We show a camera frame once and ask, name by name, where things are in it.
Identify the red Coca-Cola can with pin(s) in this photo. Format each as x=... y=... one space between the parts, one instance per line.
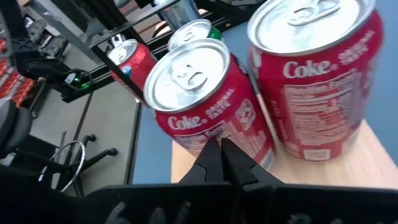
x=317 y=102
x=199 y=81

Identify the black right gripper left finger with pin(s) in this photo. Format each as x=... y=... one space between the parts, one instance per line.
x=211 y=168

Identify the wooden shelf black metal frame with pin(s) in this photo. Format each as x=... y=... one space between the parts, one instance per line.
x=357 y=171

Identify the red Fanta can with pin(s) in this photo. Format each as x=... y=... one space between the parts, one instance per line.
x=140 y=62

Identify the red storage rack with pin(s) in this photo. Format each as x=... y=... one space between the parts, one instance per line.
x=18 y=90

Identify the black office chair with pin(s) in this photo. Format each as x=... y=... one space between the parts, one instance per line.
x=12 y=124

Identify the green Sprite can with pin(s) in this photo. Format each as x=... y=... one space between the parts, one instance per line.
x=189 y=32

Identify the black device with green light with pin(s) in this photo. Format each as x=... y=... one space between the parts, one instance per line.
x=46 y=67

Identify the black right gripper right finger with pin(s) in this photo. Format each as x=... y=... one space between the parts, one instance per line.
x=239 y=174

